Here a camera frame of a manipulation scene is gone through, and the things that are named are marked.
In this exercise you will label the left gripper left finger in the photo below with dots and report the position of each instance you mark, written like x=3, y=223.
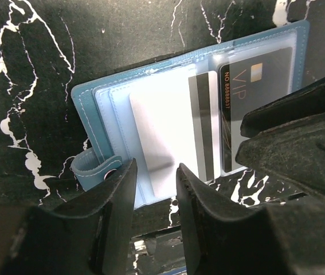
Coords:
x=88, y=235

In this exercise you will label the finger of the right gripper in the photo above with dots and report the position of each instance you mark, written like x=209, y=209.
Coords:
x=305, y=102
x=293, y=152

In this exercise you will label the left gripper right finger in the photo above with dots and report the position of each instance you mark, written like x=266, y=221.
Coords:
x=223, y=237

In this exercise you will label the black VIP credit card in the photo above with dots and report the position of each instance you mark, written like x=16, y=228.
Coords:
x=246, y=85

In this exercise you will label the blue leather card holder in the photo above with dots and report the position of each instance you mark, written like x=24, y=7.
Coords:
x=105, y=110

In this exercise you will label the white silver card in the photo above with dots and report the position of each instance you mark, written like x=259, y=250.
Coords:
x=177, y=118

